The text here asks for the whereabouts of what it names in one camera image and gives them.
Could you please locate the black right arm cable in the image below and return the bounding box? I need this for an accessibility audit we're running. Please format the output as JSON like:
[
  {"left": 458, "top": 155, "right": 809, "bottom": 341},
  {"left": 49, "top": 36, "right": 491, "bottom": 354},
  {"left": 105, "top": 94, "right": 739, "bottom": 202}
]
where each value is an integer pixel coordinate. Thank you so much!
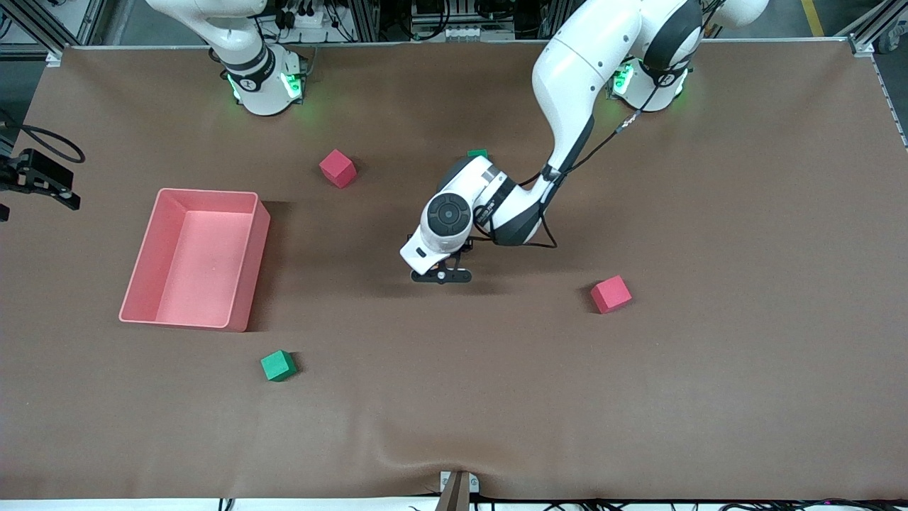
[{"left": 0, "top": 106, "right": 86, "bottom": 164}]

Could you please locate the brown table mat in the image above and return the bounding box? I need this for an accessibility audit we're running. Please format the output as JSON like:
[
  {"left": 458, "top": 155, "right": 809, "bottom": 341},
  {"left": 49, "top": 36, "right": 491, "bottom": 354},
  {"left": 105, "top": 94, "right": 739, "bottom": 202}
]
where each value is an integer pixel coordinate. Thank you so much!
[{"left": 0, "top": 39, "right": 908, "bottom": 501}]

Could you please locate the aluminium frame corner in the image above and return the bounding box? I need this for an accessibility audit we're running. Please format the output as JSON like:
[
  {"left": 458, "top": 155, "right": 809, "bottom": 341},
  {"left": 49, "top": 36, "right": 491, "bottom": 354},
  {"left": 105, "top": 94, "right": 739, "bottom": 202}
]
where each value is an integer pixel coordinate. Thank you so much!
[
  {"left": 0, "top": 0, "right": 107, "bottom": 68},
  {"left": 841, "top": 0, "right": 908, "bottom": 57}
]

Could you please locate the pink plastic tray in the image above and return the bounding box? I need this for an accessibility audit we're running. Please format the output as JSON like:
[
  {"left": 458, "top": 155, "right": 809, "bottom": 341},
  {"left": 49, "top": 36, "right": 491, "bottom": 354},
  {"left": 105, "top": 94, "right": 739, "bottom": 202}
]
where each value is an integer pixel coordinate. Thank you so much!
[{"left": 119, "top": 188, "right": 272, "bottom": 333}]

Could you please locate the white terminal block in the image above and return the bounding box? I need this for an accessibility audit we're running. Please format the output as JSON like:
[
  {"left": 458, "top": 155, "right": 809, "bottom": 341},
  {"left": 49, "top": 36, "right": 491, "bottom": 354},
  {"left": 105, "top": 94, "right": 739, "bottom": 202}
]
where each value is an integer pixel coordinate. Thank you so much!
[{"left": 410, "top": 23, "right": 516, "bottom": 42}]

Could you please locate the pink foam cube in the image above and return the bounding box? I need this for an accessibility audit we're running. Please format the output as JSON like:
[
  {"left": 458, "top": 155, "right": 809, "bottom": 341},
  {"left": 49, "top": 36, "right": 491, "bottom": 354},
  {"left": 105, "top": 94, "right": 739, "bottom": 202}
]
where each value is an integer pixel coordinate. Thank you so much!
[
  {"left": 590, "top": 275, "right": 633, "bottom": 314},
  {"left": 319, "top": 149, "right": 358, "bottom": 189}
]

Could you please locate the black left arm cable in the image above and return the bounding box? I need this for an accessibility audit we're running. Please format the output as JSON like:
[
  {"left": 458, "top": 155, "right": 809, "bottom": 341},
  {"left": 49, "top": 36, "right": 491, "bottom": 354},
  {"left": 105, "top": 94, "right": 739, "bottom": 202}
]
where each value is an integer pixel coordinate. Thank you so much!
[{"left": 472, "top": 0, "right": 717, "bottom": 251}]

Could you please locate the metal table clamp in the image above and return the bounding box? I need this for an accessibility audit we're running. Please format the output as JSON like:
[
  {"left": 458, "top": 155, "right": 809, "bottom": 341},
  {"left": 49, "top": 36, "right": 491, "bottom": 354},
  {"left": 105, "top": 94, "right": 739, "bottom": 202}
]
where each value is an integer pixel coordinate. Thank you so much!
[{"left": 439, "top": 470, "right": 480, "bottom": 511}]

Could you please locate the aluminium frame post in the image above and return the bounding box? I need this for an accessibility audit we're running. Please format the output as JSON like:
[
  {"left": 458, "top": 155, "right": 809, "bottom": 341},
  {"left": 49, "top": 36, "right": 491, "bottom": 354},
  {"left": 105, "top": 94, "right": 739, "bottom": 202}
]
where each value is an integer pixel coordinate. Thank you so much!
[
  {"left": 538, "top": 0, "right": 565, "bottom": 40},
  {"left": 346, "top": 0, "right": 382, "bottom": 42}
]

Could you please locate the white power strip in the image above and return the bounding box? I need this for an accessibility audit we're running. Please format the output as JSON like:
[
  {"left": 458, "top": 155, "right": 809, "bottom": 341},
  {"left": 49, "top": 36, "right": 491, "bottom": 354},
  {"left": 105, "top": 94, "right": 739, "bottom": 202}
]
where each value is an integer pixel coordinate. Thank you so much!
[{"left": 282, "top": 4, "right": 345, "bottom": 31}]

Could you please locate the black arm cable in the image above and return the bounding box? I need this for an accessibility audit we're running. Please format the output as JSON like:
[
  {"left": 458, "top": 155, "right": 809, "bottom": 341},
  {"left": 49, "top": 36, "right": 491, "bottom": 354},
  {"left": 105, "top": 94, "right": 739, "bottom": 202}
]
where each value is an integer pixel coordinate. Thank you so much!
[
  {"left": 0, "top": 106, "right": 86, "bottom": 164},
  {"left": 472, "top": 0, "right": 717, "bottom": 251}
]

